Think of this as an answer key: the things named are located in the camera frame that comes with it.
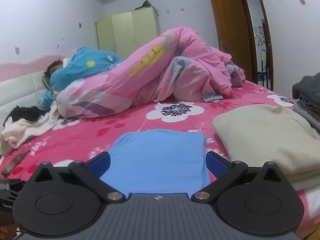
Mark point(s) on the pink patterned quilt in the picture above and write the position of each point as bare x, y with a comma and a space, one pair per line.
176, 64

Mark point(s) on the light blue shirt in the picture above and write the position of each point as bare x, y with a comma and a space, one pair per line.
158, 161

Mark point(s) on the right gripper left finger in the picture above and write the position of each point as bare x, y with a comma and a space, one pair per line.
99, 165

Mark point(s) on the brown comb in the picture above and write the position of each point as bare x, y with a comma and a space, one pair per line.
9, 168

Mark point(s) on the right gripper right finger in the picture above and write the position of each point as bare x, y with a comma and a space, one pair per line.
217, 165

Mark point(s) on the white garment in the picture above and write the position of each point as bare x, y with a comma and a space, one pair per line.
17, 133

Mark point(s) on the blue patterned blanket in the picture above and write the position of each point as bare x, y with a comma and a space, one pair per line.
85, 62

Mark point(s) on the pink white headboard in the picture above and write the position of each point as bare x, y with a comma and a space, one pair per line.
21, 83

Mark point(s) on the brown wooden door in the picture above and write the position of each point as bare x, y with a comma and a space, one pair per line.
234, 33

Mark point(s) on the sleeping person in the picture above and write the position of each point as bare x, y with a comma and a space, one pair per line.
53, 67

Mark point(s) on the pale yellow wardrobe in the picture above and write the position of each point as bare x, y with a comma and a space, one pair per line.
124, 33

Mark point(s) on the black garment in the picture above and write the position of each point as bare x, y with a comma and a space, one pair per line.
28, 113

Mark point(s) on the folded dark grey clothes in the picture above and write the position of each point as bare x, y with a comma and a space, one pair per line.
307, 94

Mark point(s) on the black device at left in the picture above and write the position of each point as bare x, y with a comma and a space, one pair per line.
9, 191

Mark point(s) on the folded beige garment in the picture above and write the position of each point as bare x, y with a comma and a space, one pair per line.
256, 134

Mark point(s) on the pink floral bed sheet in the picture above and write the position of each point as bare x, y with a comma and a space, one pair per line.
76, 139

